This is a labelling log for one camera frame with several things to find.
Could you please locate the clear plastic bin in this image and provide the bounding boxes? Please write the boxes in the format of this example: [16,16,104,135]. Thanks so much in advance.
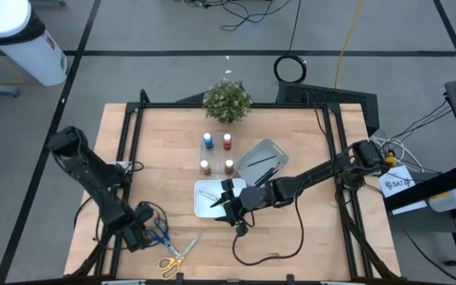
[199,132,237,180]

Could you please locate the grey plastic bin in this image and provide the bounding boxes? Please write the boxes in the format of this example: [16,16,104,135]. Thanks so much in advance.
[234,138,291,188]

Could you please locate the translucent plastic container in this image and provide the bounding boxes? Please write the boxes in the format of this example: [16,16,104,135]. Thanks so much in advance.
[427,186,456,213]

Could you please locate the coiled black cable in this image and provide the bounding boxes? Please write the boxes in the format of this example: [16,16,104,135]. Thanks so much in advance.
[272,0,307,84]

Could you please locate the white paper label sheet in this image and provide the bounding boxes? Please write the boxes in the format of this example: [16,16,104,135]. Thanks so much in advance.
[377,165,416,198]

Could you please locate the white trash bin black liner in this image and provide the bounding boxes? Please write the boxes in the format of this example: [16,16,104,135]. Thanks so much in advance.
[0,0,69,87]

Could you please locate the tangled black floor cables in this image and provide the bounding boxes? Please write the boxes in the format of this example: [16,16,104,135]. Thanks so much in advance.
[172,0,292,32]

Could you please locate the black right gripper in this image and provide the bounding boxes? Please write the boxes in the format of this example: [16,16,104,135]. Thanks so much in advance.
[211,178,271,238]

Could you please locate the white plastic bin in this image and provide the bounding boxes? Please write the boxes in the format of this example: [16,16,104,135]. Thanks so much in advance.
[193,177,248,219]

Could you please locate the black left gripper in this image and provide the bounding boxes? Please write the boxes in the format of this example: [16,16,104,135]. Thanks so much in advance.
[123,203,165,253]

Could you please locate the black perforated panel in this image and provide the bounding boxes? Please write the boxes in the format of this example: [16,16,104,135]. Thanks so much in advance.
[275,81,380,138]

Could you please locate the blue-handled scissors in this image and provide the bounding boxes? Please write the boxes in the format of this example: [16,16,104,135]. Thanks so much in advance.
[148,216,184,260]

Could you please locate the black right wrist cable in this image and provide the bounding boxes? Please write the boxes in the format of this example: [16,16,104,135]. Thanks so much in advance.
[231,196,306,268]

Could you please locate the green-handled scissors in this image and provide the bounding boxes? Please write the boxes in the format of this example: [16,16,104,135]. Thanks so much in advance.
[197,188,229,207]

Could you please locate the yellow cable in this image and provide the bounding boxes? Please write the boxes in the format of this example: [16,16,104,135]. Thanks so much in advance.
[333,0,363,89]

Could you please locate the yellow-handled scissors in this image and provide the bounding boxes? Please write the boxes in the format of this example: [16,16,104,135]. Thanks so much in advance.
[158,233,203,280]

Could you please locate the artificial green potted plant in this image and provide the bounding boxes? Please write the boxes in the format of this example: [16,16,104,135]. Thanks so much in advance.
[202,78,253,124]

